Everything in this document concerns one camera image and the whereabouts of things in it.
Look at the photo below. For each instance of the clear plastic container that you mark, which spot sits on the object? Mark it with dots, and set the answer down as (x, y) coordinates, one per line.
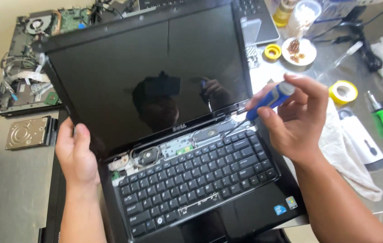
(302, 17)

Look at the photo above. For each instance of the white and grey tool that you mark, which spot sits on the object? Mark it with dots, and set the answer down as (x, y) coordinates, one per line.
(361, 138)

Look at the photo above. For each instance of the small grey metal part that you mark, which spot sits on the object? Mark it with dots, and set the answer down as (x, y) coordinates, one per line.
(252, 56)

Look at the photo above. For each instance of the black laptop with keyboard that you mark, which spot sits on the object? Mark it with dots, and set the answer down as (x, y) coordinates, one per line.
(245, 17)

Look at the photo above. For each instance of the silver hard drive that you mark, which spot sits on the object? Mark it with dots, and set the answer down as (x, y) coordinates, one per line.
(29, 132)

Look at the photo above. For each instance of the person's right hand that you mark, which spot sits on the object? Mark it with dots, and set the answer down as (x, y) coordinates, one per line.
(296, 128)

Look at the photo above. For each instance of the yellow liquid bottle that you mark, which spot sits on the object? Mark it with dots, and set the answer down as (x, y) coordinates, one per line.
(283, 12)

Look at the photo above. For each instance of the clear plastic stick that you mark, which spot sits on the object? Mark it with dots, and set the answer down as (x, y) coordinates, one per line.
(346, 55)

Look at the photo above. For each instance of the black panel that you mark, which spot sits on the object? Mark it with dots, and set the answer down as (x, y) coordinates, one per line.
(53, 209)

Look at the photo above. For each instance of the person's left hand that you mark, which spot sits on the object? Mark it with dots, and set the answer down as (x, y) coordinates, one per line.
(77, 158)

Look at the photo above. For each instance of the disassembled laptop chassis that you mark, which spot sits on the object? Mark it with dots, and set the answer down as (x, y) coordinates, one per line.
(33, 57)

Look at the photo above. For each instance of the large yellow tape roll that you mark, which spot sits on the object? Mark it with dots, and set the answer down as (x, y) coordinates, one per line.
(343, 91)

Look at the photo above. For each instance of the white cloth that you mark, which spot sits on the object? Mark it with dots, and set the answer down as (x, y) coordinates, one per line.
(346, 155)

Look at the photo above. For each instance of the white dish with screws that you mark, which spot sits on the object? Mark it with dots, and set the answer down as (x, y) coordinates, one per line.
(298, 51)

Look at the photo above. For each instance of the small yellow tape roll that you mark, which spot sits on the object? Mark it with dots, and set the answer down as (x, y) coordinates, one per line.
(272, 51)

